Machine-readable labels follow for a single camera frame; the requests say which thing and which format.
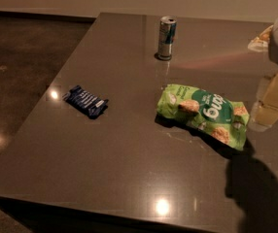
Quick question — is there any silver blue redbull can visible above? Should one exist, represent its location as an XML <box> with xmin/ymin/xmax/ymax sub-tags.
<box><xmin>156</xmin><ymin>16</ymin><xmax>177</xmax><ymax>60</ymax></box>

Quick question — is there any dark blue snack wrapper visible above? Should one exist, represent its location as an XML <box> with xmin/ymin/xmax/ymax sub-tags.
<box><xmin>62</xmin><ymin>85</ymin><xmax>109</xmax><ymax>119</ymax></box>

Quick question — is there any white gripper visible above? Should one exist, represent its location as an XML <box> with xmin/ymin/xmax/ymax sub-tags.
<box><xmin>248</xmin><ymin>18</ymin><xmax>278</xmax><ymax>132</ymax></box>

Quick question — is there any green snack chip bag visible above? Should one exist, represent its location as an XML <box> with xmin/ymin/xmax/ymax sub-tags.
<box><xmin>156</xmin><ymin>84</ymin><xmax>250</xmax><ymax>150</ymax></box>

